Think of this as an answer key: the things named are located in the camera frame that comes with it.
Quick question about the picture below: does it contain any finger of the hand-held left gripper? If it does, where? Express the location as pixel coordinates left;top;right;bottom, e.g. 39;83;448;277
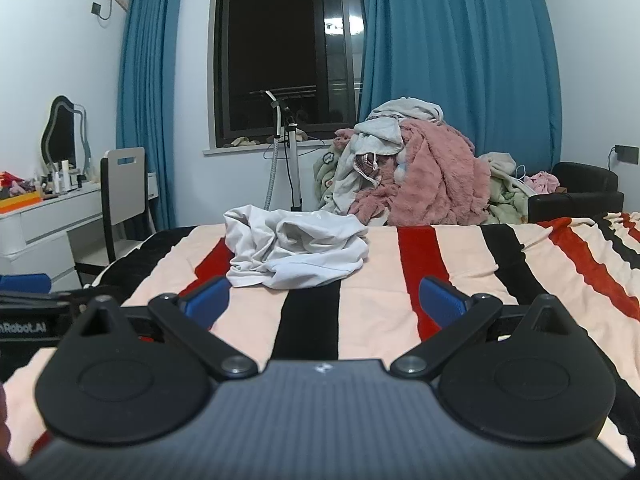
0;273;121;311

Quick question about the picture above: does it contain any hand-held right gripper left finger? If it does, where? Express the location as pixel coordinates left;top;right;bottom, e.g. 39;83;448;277
75;275;260;377

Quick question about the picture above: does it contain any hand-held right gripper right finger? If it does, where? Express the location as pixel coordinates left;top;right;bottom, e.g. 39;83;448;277
390;275;576;378

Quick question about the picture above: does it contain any white garment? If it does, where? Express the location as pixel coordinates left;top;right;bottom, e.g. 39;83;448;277
223;205;371;291

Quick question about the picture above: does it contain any white dresser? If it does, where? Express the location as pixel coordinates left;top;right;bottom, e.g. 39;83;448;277
0;172;159;293

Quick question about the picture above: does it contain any red black striped blanket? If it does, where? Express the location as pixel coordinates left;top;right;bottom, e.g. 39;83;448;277
0;212;640;466

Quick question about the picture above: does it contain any orange box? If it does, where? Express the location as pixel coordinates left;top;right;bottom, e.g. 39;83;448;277
0;192;44;215

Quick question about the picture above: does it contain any row of cosmetic bottles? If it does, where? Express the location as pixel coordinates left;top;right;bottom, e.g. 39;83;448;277
35;159;99;196

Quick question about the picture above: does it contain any green fleece garment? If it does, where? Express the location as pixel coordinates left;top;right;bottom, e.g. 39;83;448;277
312;150;532;226

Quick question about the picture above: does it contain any pink fluffy blanket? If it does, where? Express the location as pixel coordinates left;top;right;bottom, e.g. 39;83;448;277
335;119;494;228

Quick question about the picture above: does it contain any grey backed chair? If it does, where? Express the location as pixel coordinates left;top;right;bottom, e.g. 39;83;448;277
75;147;162;286

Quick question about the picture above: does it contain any small pink garment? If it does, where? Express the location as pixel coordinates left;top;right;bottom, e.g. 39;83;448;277
522;171;561;196

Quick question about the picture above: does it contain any grey white hoodie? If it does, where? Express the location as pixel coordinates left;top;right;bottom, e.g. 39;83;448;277
332;96;447;211

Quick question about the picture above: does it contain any black sofa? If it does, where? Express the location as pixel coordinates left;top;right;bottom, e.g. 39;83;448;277
527;161;626;224

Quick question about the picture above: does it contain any blue curtain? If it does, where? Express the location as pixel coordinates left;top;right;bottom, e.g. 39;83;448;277
116;0;184;232
357;0;563;173

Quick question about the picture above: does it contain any dark window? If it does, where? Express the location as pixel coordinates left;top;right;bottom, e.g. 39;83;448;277
212;0;368;153

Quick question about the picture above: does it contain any wavy frame mirror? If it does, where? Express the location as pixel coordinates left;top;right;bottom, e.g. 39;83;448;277
40;95;94;174

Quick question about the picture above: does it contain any black wall charger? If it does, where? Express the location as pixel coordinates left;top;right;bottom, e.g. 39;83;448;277
607;144;640;171

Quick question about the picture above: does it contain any wall socket with cable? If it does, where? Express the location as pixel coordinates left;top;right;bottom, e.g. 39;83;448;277
90;1;114;29

